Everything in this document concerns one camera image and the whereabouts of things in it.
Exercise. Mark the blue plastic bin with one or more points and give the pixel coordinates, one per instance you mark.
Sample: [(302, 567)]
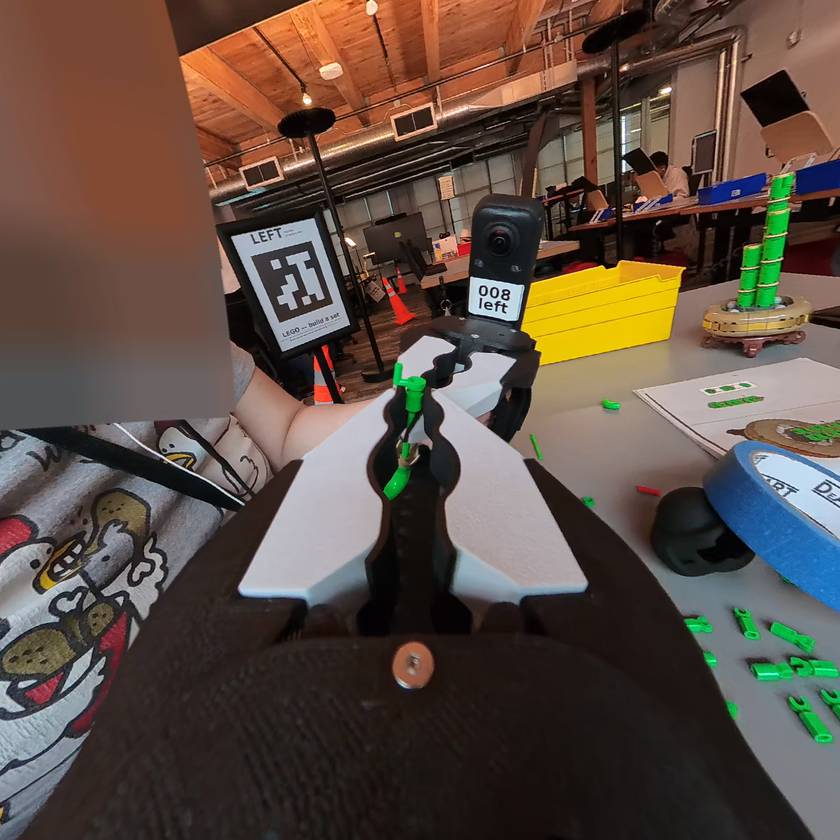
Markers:
[(732, 190), (820, 177)]

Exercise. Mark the yellow plastic bin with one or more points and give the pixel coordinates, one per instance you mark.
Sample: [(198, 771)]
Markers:
[(590, 348), (604, 282), (590, 319)]

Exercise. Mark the black stand pole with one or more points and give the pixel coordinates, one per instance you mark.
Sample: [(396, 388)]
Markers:
[(617, 131), (328, 190)]

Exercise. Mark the person in grey shirt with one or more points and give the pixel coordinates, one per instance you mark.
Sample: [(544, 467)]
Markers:
[(79, 485)]

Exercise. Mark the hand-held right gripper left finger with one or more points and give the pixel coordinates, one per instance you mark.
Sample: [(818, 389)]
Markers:
[(315, 512)]

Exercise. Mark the black screen wooden stand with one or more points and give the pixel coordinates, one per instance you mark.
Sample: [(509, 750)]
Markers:
[(794, 131)]

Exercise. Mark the scattered green lego pieces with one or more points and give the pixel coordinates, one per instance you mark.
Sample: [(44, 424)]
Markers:
[(771, 670)]

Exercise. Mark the person's left forearm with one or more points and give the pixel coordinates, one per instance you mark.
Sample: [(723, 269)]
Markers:
[(289, 420)]

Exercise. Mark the green bamboo lego model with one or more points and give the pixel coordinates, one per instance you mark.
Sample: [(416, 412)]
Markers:
[(768, 262)]

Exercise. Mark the black monitor screen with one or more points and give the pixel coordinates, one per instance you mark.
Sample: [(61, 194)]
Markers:
[(394, 236)]

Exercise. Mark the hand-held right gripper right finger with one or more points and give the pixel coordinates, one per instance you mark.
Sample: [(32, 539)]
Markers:
[(505, 518)]

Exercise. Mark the green lego stem assembly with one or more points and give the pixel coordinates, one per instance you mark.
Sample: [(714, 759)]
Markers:
[(413, 397)]

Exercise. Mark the blue tape roll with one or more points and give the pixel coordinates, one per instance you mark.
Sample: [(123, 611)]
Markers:
[(774, 525)]

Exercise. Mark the black toy helmet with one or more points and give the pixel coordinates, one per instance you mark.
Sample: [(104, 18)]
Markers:
[(695, 531)]

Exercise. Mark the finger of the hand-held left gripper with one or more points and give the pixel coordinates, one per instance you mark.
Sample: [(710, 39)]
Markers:
[(420, 354), (485, 384)]

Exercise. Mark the thin green lego rod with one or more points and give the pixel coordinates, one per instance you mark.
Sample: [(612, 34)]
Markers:
[(537, 446)]

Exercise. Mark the white instruction booklet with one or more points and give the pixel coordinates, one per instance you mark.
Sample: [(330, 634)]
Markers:
[(689, 407)]

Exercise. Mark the black framed marker sign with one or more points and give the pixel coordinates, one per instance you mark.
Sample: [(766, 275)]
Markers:
[(289, 282)]

